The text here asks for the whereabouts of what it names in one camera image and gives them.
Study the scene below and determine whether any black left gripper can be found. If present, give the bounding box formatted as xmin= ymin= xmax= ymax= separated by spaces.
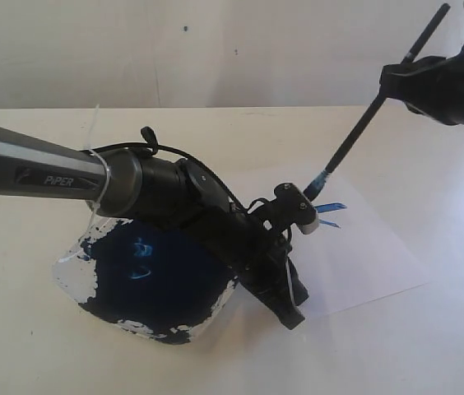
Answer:
xmin=193 ymin=207 xmax=309 ymax=329

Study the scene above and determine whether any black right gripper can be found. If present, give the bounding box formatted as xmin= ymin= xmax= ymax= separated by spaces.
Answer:
xmin=379 ymin=45 xmax=464 ymax=126

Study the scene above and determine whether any white paper sheet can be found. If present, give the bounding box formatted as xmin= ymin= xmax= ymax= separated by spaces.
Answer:
xmin=290 ymin=175 xmax=429 ymax=321

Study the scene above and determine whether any black paintbrush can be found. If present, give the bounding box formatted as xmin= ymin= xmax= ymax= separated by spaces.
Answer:
xmin=304 ymin=2 xmax=451 ymax=202

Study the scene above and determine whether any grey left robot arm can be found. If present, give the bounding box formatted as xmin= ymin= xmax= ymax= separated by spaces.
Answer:
xmin=0 ymin=127 xmax=318 ymax=329

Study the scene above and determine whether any white square paint plate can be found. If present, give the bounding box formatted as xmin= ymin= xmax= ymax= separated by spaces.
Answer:
xmin=53 ymin=218 xmax=238 ymax=345

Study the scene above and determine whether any white zip tie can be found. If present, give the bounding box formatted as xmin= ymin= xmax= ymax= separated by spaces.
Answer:
xmin=83 ymin=104 xmax=111 ymax=236

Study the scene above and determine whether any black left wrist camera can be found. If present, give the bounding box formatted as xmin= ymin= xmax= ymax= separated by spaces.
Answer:
xmin=262 ymin=183 xmax=319 ymax=235

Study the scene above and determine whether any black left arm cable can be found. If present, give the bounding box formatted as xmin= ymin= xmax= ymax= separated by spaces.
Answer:
xmin=87 ymin=126 xmax=258 ymax=219

